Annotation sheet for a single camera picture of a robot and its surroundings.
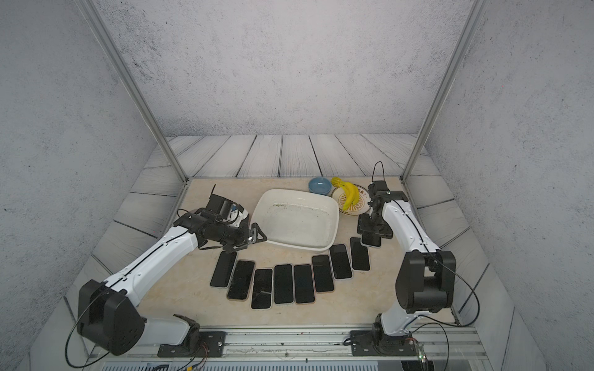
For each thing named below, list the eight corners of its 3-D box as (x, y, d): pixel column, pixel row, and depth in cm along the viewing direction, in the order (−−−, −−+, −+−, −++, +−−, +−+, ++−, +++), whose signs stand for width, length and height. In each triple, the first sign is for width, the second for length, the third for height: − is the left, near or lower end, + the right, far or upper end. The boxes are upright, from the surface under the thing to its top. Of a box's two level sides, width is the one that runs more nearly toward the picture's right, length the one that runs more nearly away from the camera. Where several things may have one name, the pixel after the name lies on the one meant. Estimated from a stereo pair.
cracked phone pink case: (249, 309, 82) (248, 307, 81) (255, 270, 92) (254, 267, 90) (271, 309, 82) (271, 307, 81) (275, 270, 92) (274, 267, 90)
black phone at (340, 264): (331, 280, 89) (332, 274, 84) (329, 249, 97) (330, 242, 93) (351, 280, 89) (353, 274, 84) (347, 249, 97) (348, 242, 93)
